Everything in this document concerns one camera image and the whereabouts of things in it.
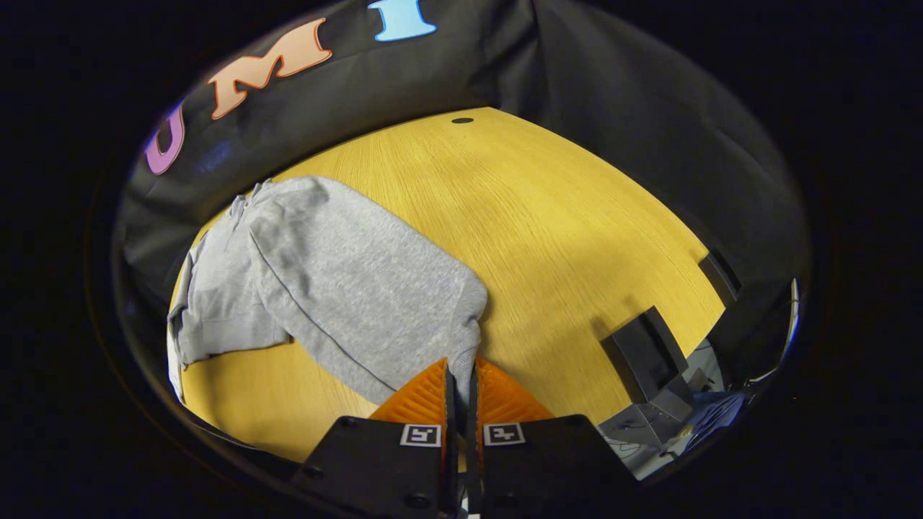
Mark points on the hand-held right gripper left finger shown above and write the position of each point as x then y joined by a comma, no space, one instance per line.
450,404

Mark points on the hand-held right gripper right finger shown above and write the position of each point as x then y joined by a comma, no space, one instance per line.
472,411

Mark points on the grey zip-neck sweatshirt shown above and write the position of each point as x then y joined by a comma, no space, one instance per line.
346,281

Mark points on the grey box under table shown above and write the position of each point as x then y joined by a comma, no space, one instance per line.
645,422

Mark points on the black backdrop cloth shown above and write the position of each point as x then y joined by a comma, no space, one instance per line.
613,108

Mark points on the black table clamp bracket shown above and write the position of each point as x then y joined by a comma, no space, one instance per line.
649,353

